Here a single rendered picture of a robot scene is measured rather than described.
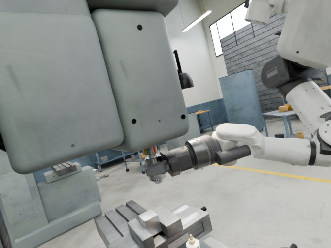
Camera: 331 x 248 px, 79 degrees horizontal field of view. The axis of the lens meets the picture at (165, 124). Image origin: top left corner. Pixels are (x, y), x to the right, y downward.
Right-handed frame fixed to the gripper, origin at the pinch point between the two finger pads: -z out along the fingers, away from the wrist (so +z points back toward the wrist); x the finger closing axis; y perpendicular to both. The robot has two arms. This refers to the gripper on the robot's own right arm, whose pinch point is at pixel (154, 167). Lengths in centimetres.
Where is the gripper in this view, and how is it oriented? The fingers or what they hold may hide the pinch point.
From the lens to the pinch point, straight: 57.5
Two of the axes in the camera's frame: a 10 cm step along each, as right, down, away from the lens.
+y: 2.5, 9.7, 0.8
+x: 2.4, 0.2, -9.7
